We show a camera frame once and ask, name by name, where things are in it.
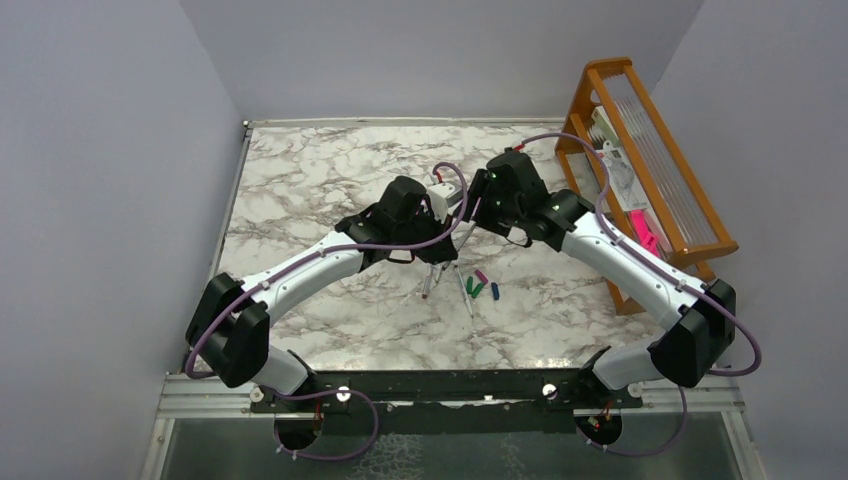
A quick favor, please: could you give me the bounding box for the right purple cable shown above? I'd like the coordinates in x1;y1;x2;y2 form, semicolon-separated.
510;132;763;379

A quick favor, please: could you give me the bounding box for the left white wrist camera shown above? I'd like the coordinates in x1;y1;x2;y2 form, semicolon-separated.
427;182;463;222

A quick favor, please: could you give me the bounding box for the white package in rack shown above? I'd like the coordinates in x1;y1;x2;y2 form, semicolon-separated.
588;106;651;212

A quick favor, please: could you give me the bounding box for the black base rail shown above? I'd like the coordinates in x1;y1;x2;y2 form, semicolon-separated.
250;368;643;437

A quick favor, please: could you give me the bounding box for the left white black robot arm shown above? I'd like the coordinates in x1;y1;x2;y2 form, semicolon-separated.
185;176;467;395

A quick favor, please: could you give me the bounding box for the pink pen cap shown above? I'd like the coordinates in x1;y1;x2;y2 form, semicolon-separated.
474;269;489;285

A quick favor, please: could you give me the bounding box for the pink item in rack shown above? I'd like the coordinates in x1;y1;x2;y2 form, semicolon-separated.
628;209;668;257

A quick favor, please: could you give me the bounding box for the silver pen red tip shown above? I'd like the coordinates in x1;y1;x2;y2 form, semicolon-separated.
421;265;438;300

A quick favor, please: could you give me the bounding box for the orange wooden rack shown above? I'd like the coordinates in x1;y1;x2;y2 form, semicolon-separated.
554;57;738;282

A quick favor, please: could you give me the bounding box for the silver pen green tip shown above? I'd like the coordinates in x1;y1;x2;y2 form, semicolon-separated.
452;265;474;318

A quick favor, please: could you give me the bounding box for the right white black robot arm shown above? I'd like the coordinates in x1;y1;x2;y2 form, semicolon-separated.
469;150;736;394

